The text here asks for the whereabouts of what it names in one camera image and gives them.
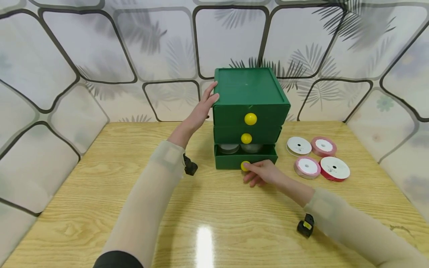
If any green drawer with yellow knob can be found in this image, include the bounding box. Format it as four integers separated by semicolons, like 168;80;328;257
214;144;279;171
213;125;283;145
213;103;291;127

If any red ribbon spool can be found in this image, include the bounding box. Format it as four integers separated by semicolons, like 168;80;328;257
319;156;351;182

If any person's right forearm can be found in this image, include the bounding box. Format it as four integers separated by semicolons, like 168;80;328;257
280;176;429;268

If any white ribbon spool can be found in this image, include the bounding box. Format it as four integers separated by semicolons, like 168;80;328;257
286;136;313;157

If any person's left forearm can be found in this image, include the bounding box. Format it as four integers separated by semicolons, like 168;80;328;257
93;124;193;268

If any person's right hand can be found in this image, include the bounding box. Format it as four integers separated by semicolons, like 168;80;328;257
242;160;287;188

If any black wrist band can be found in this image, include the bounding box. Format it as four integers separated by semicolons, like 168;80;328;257
296;213;315;239
182;153;198;176

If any person's left hand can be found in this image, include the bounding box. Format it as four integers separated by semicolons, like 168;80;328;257
182;82;220;132

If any green drawer cabinet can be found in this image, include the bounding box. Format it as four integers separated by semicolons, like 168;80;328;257
212;67;292;109

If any pink ribbon spool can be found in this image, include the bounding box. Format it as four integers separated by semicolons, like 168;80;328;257
294;156;322;180
310;136;338;158

